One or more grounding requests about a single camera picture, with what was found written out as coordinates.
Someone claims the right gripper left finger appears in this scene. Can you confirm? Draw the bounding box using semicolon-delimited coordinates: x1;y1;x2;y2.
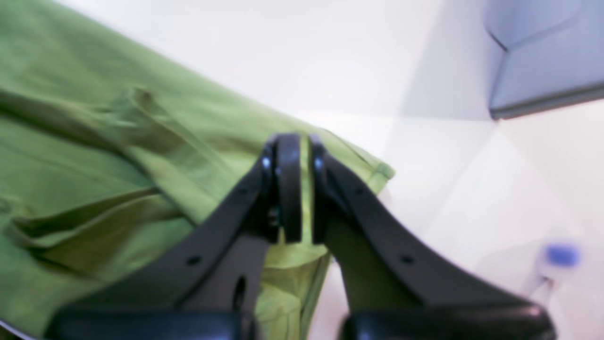
45;134;302;340

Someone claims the green T-shirt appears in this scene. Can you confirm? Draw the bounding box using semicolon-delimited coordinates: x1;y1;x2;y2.
0;0;394;338

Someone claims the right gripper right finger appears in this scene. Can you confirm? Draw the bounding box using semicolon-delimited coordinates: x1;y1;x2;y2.
309;134;557;340

